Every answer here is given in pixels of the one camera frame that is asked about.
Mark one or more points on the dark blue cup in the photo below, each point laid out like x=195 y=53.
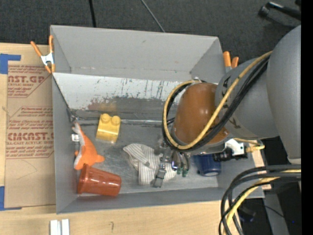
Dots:
x=207 y=166

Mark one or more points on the orange-red plastic cup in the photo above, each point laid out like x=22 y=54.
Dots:
x=99 y=181

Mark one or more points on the yellow toy brick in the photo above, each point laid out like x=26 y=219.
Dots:
x=108 y=130

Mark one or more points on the grey metal bin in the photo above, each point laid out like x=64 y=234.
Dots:
x=127 y=55

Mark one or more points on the black cylinder on white bracket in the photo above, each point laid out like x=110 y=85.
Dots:
x=231 y=154

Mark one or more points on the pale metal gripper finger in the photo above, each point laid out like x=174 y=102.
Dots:
x=158 y=149
x=160 y=176

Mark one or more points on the white striped cloth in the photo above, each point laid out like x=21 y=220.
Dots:
x=144 y=159

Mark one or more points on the orange and white plush toy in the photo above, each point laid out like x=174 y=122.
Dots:
x=86 y=152

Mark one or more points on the brown cardboard board, red print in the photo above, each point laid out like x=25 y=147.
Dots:
x=27 y=170

